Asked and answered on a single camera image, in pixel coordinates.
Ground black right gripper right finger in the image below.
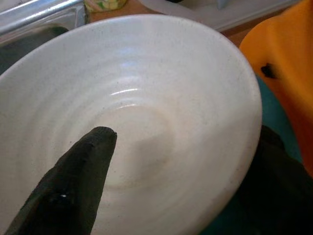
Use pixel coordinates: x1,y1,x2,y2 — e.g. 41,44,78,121
238,124,313,235

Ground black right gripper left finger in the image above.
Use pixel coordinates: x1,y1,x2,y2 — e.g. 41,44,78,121
4,126,118,235

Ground white ceramic bowl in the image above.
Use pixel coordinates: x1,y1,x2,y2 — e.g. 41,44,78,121
0,13,263,235

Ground teal plate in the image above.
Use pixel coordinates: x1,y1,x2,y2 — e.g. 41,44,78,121
0,25,304,235

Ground orange plastic bowl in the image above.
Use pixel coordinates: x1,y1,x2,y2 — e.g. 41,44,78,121
239,0,313,177

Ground stainless steel sink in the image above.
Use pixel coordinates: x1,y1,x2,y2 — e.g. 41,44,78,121
0,0,86,47

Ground floral soap pump bottle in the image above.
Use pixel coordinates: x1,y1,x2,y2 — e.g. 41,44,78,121
84,0,128,13

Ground white drip tray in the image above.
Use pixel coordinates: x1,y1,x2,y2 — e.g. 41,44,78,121
138,0,300,31

